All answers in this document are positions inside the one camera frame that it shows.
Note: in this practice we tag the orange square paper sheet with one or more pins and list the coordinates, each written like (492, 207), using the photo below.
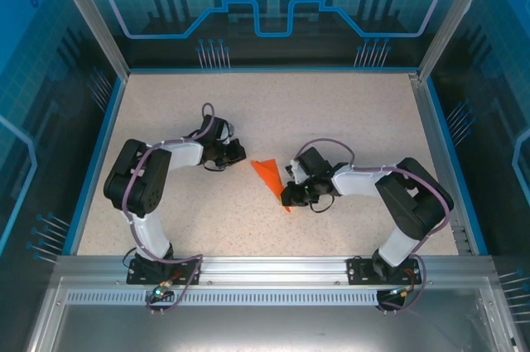
(271, 176)

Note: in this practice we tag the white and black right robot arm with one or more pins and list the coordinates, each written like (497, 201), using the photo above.
(356, 182)

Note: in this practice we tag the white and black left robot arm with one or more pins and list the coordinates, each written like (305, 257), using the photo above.
(186, 157)

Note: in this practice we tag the grey metal sheet panel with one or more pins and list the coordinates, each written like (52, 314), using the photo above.
(269, 331)

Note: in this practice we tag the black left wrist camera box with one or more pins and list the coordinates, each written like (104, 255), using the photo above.
(213, 128)

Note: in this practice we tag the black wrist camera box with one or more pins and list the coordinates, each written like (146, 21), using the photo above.
(312, 161)
(213, 128)

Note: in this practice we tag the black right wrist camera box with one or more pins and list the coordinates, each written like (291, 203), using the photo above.
(312, 161)

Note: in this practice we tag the aluminium mounting rail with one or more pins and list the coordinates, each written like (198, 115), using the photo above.
(273, 269)

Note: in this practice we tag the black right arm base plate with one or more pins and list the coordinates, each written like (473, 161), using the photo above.
(358, 271)

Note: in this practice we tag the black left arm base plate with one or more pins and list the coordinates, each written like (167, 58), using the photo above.
(188, 271)

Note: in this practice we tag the aluminium side rail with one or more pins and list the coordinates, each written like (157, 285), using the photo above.
(432, 141)

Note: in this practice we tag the aluminium left frame post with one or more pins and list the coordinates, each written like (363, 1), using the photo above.
(91, 20)

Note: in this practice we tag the aluminium frame post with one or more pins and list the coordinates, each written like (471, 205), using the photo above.
(451, 20)
(91, 20)

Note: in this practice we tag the aluminium right frame post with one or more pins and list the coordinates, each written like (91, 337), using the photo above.
(451, 20)

